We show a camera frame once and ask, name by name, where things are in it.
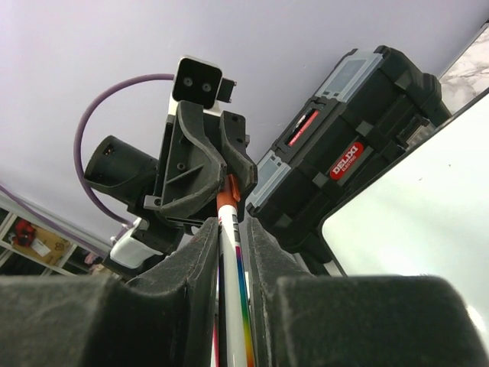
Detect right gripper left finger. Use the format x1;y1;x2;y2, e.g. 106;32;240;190
1;218;219;366

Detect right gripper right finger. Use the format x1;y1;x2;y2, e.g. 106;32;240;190
247;219;488;366

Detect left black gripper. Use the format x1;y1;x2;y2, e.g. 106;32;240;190
145;101;257;235

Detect brown marker cap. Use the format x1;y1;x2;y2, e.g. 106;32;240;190
216;174;241;209

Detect white marker pen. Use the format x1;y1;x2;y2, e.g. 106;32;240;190
212;174;257;367

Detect black framed whiteboard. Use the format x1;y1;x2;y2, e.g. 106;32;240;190
322;93;488;333

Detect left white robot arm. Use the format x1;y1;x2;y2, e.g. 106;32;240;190
84;101;257;256

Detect black plastic toolbox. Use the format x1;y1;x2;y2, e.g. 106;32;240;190
247;45;450;262

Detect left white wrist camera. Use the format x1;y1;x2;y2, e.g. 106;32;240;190
169;55;237;116

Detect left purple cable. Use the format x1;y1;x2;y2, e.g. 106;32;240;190
0;72;176;253

